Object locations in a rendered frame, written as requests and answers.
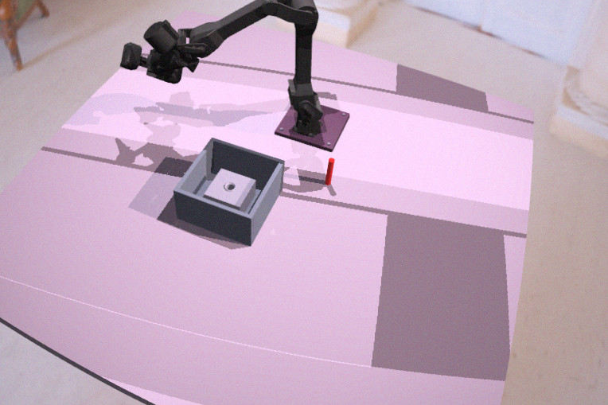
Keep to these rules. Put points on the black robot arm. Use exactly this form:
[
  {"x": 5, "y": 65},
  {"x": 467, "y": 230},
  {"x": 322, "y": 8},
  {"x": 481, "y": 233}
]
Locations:
[{"x": 206, "y": 38}]

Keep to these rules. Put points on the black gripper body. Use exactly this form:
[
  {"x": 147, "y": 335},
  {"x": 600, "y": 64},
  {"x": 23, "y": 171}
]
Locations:
[{"x": 132, "y": 58}]

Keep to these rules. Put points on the dark red peg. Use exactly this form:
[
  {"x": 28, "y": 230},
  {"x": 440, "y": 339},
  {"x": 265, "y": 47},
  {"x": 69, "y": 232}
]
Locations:
[{"x": 329, "y": 171}]

